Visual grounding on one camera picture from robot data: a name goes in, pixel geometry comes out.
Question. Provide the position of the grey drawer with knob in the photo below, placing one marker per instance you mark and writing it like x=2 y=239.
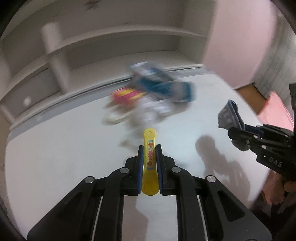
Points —
x=31 y=91

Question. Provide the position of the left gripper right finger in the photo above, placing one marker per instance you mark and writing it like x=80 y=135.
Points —
x=206 y=209

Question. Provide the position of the yellow candy tube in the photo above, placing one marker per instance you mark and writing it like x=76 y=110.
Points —
x=150 y=183

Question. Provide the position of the crumpled white wrapper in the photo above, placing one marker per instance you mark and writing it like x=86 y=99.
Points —
x=149 y=111

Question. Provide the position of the red yellow snack packet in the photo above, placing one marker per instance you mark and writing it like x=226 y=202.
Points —
x=126 y=96

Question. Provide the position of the white desk shelf unit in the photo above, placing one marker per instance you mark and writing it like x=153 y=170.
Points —
x=88 y=44

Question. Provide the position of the blue white snack wrapper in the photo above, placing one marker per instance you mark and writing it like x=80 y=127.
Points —
x=151 y=79

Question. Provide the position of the pink bed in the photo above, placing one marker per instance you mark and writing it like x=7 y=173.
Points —
x=275 y=113

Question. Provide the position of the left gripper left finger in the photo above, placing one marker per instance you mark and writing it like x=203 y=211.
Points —
x=93 y=210

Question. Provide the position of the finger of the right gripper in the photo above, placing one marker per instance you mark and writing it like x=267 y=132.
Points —
x=240 y=137

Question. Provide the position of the grey blue wrapper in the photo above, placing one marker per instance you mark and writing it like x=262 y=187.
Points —
x=229 y=117

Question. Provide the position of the right hand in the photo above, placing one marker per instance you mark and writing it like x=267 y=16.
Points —
x=287 y=186

